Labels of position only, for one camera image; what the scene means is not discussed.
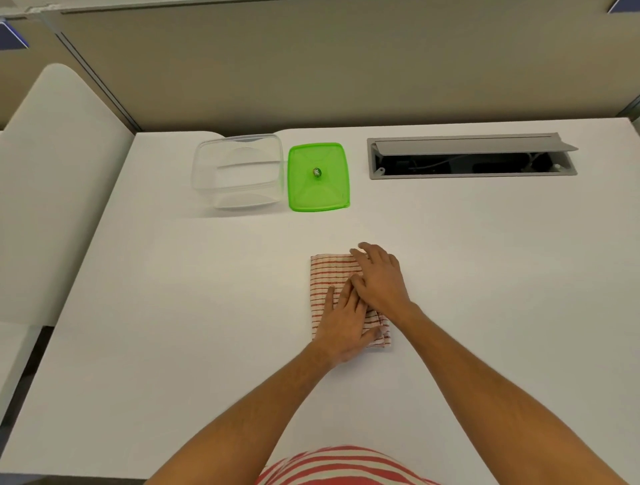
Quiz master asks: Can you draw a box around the person's left hand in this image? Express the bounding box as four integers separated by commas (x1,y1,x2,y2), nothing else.
312,285,384,369

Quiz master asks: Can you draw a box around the person's right hand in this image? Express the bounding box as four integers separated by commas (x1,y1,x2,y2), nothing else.
348,242,415,326

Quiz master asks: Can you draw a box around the red striped cloth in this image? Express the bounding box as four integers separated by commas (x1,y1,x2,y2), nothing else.
310,253,393,351

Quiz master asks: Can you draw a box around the person's left forearm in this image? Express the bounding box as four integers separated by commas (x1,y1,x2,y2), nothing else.
144,343,343,485

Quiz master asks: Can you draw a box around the person's right forearm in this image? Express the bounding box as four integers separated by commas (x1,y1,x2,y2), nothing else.
387,302,629,485

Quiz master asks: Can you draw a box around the green plastic container lid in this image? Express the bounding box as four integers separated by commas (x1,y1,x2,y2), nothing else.
287,143,351,214

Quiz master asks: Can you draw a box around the person's red striped shirt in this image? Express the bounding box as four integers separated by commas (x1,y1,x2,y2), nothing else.
255,446,442,485

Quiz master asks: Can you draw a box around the clear plastic container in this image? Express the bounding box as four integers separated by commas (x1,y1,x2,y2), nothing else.
191,134,285,211

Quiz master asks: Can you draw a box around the beige desk partition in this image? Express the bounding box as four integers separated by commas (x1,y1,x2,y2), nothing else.
0,0,640,134

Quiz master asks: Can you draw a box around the white side table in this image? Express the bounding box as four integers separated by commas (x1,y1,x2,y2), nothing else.
0,63,136,326

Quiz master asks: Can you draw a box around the white cable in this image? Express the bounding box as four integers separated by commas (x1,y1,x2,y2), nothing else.
406,158,455,172

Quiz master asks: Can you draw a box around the grey desk cable tray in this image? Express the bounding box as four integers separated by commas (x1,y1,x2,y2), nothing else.
366,132,580,181

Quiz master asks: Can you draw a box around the grey partition frame post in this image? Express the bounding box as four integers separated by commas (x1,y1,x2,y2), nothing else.
39,9,145,134

